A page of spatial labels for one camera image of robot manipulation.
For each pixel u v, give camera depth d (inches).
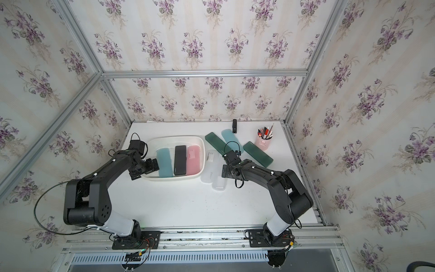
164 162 38.2
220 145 42.2
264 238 28.7
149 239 28.8
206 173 36.1
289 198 17.9
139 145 29.2
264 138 39.2
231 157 28.8
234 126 45.2
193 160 39.5
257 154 40.0
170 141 41.2
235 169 26.6
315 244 28.8
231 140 43.8
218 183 35.7
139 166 28.9
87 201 17.2
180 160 38.8
